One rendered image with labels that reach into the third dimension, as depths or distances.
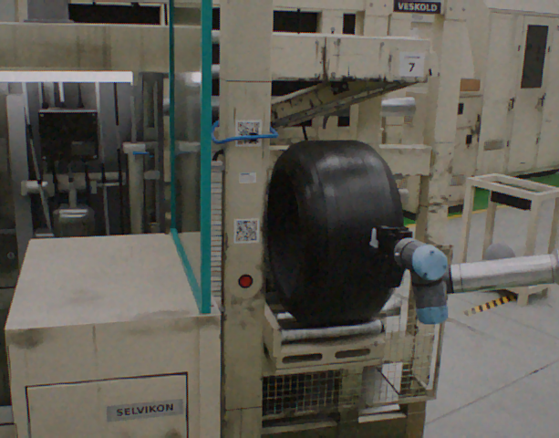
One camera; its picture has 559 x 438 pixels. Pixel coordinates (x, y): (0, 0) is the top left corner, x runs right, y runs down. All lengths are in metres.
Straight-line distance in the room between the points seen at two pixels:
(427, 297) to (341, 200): 0.43
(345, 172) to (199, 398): 0.85
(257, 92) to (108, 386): 0.96
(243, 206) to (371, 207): 0.37
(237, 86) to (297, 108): 0.50
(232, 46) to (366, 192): 0.55
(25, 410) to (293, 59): 1.37
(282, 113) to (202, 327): 1.20
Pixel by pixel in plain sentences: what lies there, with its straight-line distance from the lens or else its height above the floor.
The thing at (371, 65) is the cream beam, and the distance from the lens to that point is 2.33.
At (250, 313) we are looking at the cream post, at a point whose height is 0.95.
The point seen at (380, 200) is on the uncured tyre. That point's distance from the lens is 1.96.
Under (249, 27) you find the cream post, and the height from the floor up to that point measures 1.80.
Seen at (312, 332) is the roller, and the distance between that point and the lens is 2.12.
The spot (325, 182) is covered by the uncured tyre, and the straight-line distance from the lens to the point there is 1.93.
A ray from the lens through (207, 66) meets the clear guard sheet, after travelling 1.22.
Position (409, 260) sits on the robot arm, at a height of 1.29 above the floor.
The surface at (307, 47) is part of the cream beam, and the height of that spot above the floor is 1.74.
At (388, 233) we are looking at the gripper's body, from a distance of 1.79.
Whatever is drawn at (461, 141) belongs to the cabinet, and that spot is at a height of 0.75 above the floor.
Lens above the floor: 1.81
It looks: 16 degrees down
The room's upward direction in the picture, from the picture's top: 2 degrees clockwise
